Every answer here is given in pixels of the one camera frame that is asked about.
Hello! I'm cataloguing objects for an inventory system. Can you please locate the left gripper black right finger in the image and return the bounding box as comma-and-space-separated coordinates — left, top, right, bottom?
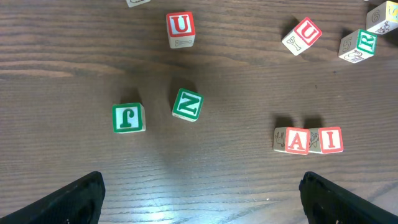
299, 171, 397, 224

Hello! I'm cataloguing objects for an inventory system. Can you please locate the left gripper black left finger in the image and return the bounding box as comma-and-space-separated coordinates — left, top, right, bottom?
1, 171, 106, 224

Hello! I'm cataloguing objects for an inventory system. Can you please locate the red I block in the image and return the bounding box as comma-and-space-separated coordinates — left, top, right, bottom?
309, 127, 344, 154

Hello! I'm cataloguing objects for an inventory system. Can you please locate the red A block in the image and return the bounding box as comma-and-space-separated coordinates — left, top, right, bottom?
272, 127, 310, 155

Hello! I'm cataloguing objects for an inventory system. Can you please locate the green J block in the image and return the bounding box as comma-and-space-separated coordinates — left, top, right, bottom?
112, 103, 146, 134

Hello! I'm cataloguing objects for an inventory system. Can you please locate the green N block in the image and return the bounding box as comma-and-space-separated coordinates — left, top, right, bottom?
172, 88, 204, 122

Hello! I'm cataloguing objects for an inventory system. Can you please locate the green R block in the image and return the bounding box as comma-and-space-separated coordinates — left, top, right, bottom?
338, 29, 377, 63

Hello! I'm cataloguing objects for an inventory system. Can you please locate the red U block centre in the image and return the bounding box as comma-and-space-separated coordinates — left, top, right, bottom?
282, 17, 322, 56

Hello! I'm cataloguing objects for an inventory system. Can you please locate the red u block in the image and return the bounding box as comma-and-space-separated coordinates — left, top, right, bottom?
166, 11, 196, 49
282, 17, 322, 56

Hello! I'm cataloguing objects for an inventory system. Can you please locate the yellow block centre lower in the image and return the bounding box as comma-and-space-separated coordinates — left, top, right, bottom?
366, 1, 397, 35

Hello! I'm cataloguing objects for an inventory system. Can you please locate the yellow block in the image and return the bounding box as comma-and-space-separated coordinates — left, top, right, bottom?
366, 1, 397, 35
126, 0, 150, 7

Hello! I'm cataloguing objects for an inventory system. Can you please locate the red U block left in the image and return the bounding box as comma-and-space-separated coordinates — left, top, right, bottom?
166, 11, 196, 49

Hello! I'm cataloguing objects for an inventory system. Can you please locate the yellow block far left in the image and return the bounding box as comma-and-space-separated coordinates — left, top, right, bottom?
126, 0, 150, 7

